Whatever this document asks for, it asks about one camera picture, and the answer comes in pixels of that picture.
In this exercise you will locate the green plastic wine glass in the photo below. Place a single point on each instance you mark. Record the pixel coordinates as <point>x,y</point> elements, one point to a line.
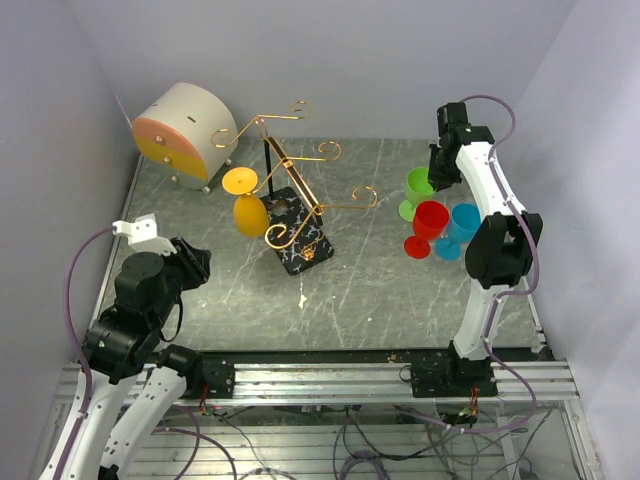
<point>417,190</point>

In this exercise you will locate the aluminium frame rail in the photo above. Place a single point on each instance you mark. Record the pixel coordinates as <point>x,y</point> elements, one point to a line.
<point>377,383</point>

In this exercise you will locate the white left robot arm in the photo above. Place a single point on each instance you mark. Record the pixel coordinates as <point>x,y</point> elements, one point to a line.
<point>102,434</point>

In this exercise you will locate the gold wire glass rack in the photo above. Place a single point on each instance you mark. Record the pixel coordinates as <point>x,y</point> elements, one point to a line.
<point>295,233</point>

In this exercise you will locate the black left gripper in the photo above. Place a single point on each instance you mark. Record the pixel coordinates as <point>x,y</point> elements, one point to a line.
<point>194,261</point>

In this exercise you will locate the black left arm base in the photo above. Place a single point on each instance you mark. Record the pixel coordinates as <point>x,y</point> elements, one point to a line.
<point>206,376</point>

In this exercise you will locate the blue plastic wine glass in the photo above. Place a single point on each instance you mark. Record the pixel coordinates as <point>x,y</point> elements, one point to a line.
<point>464,222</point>

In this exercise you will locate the orange plastic wine glass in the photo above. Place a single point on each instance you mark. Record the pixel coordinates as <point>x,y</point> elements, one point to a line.
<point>249,212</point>

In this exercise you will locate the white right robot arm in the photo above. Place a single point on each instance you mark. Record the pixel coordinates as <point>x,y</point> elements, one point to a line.
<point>504,248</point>

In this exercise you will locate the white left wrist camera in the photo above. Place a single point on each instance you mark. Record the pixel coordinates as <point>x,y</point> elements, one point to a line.
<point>142,235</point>

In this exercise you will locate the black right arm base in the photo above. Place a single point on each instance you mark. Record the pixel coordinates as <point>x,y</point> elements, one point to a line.
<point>440,373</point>

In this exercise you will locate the round pastel drawer box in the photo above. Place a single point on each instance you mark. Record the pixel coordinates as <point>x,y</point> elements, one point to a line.
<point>180,132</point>

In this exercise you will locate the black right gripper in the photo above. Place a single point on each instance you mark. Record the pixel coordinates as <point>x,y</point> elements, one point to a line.
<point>438,180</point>

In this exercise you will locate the red plastic wine glass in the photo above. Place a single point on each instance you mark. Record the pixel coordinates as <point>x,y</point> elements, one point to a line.
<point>429,221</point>

